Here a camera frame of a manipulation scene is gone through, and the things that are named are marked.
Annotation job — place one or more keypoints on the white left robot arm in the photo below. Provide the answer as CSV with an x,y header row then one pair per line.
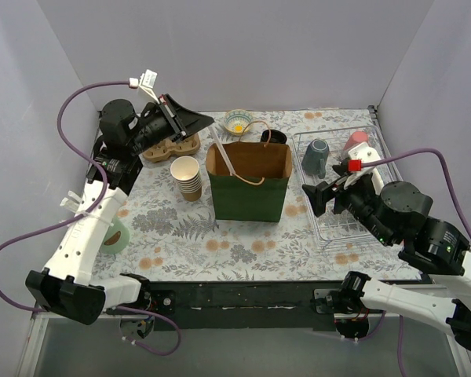
x,y
65,285

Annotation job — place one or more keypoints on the green brown paper bag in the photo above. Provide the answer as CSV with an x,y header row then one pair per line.
x,y
258,189

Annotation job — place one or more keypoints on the stack of black lids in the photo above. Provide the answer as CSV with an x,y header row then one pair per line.
x,y
273,136

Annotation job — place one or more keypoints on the cardboard cup carrier tray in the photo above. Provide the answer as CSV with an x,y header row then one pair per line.
x,y
165,149

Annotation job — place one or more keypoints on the white wire dish rack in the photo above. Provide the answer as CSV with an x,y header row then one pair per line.
x,y
391,212

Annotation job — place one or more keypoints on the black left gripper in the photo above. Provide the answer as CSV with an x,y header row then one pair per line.
x,y
172,118

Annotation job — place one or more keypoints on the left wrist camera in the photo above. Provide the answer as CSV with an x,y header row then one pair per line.
x,y
145,83

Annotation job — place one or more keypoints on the green straw holder cup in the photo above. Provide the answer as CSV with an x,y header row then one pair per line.
x,y
116,238

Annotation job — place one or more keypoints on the pink plastic cup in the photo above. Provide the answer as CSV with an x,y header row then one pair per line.
x,y
355,138

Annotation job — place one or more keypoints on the floral tablecloth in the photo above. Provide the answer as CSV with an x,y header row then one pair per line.
x,y
172,239

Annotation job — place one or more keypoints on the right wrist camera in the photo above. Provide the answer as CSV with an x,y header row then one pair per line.
x,y
352,167

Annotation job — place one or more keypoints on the stack of paper cups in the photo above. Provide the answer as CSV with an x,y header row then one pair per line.
x,y
185,170

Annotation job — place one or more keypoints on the single white straw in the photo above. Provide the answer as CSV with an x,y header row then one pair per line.
x,y
222,151

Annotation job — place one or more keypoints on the dark teal mug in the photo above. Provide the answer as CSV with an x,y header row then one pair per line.
x,y
314,162

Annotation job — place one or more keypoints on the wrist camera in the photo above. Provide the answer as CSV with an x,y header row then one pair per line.
x,y
352,167
145,83

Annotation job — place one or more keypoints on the yellow patterned bowl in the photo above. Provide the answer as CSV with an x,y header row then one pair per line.
x,y
236,121

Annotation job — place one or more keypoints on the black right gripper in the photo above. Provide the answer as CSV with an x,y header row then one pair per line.
x,y
335,195

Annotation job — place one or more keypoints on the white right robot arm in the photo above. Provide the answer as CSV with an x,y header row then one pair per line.
x,y
443,254

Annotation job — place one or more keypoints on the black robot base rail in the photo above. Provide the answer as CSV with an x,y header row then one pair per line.
x,y
239,305

